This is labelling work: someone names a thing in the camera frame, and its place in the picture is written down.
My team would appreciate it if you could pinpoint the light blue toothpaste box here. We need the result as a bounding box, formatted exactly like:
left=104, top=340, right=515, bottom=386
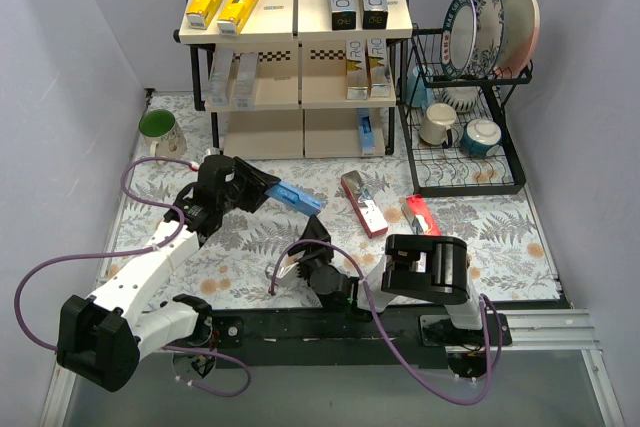
left=266, top=181, right=323, bottom=216

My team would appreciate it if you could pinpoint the brown red toothpaste box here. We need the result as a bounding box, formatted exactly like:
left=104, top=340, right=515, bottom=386
left=341, top=170, right=388, bottom=239

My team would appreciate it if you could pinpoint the silver striped toothpaste box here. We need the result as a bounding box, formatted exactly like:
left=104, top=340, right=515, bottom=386
left=208, top=47, right=234, bottom=106

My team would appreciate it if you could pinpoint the silver white toothpaste box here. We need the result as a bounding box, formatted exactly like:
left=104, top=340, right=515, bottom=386
left=233, top=52, right=259, bottom=111

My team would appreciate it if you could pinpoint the silver RO toothpaste box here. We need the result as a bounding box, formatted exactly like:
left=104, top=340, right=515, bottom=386
left=367, top=38, right=392, bottom=98

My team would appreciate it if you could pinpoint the small yellow box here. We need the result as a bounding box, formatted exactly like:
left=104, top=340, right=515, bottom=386
left=217, top=0, right=259, bottom=36

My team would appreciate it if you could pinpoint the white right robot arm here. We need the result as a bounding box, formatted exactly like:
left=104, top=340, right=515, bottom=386
left=289, top=216, right=489, bottom=345

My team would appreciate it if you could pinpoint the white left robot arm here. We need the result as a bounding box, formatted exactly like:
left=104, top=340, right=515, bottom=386
left=56, top=155, right=280, bottom=392

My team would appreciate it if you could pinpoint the beige three-tier shelf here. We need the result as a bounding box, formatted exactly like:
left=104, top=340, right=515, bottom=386
left=174, top=0, right=413, bottom=160

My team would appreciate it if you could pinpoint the green floral mug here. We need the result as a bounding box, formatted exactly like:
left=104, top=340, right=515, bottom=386
left=138, top=109, right=187, bottom=163

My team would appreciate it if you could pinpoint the light blue mug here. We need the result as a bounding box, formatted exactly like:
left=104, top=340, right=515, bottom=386
left=407, top=65, right=435, bottom=110

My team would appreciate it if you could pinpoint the white bowl blue pattern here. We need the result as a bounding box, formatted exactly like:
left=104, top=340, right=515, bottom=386
left=441, top=86, right=479, bottom=113

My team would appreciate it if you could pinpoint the teal rimmed plate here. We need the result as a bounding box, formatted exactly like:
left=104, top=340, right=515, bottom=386
left=441, top=0, right=477, bottom=80

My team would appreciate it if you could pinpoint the blue floral plate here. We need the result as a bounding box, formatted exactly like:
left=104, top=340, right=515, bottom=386
left=469, top=0, right=505, bottom=78

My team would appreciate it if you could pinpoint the pink beige plate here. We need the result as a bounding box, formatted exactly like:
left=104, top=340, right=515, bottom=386
left=495, top=0, right=540, bottom=78

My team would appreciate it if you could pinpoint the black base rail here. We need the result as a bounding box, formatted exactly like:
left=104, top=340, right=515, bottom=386
left=57, top=296, right=599, bottom=368

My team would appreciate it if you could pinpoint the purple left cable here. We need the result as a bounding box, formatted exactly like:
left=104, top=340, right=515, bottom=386
left=13, top=156, right=252, bottom=398

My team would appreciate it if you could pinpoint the purple cable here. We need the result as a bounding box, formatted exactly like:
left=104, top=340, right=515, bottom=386
left=13, top=156, right=252, bottom=398
left=267, top=238, right=504, bottom=406

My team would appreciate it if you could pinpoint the cream mug black handle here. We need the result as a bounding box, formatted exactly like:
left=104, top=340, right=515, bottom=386
left=419, top=103, right=457, bottom=149

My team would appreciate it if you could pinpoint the black wire dish rack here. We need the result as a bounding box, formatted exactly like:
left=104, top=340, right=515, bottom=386
left=398, top=27, right=533, bottom=198

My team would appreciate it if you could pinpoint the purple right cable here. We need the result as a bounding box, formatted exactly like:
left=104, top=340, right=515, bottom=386
left=267, top=238, right=504, bottom=406

